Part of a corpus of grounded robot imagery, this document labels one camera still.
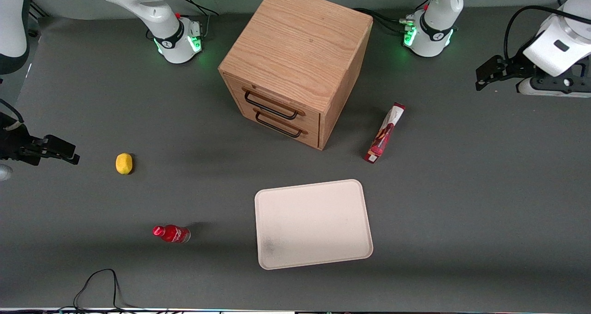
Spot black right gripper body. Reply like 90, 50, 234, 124
0, 113, 36, 163

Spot red cookie box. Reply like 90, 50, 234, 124
364, 102, 406, 164

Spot beige rectangular tray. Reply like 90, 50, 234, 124
254, 179, 374, 271

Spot yellow lemon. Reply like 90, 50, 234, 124
115, 153, 133, 175

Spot red soda bottle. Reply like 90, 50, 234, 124
152, 224, 191, 244

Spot oak wooden drawer cabinet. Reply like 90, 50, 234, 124
218, 0, 374, 151

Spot shorter wooden drawer front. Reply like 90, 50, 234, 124
233, 103, 320, 149

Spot taller wooden drawer front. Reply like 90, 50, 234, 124
223, 74, 322, 131

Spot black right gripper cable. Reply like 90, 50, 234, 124
0, 99, 24, 124

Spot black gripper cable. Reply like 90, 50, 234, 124
0, 99, 24, 124
503, 5, 569, 61

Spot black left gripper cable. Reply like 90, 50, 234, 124
503, 5, 569, 61

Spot black left arm base cables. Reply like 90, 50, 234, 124
354, 0, 432, 34

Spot black arm base cables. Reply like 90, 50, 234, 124
354, 0, 432, 34
175, 0, 219, 40

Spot black looped table cable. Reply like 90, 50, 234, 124
73, 268, 139, 313

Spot black right arm base cables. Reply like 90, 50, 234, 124
175, 0, 219, 40

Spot long black wire drawer handle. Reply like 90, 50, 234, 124
243, 87, 306, 121

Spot short black wire drawer handle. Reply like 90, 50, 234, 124
254, 109, 308, 139

